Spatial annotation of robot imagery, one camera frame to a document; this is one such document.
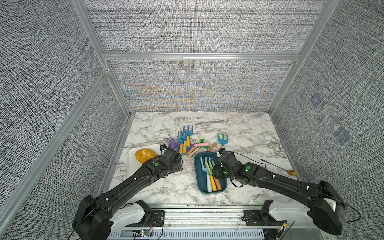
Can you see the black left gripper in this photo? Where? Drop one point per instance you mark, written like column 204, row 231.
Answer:
column 177, row 166

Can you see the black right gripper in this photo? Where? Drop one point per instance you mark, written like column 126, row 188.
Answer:
column 216, row 171

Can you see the light green rake wooden handle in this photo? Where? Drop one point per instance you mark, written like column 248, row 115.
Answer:
column 217, row 182

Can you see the purple rake pink handle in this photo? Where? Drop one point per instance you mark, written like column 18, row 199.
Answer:
column 174, row 143

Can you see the light blue rake white handle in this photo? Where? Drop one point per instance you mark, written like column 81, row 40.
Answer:
column 208, row 180

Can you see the light green tool wooden handle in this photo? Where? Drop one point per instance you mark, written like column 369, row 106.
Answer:
column 211, row 147

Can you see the teal plastic storage box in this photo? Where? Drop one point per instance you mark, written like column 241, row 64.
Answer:
column 206, row 182

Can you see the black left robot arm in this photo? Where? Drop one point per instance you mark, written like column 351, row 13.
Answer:
column 97, row 217

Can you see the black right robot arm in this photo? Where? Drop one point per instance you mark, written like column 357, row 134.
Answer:
column 327, row 209

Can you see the oval yellow bread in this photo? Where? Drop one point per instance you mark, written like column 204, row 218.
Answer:
column 144, row 155

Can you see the small brush blue stick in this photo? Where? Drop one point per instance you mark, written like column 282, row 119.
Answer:
column 289, row 172

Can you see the green tool pink handle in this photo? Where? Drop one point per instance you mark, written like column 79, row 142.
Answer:
column 203, row 143

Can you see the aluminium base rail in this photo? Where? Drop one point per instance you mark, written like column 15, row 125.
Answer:
column 217, row 224

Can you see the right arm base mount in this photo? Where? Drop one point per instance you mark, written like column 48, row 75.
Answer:
column 262, row 217

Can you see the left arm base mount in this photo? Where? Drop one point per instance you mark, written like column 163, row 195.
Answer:
column 150, row 217

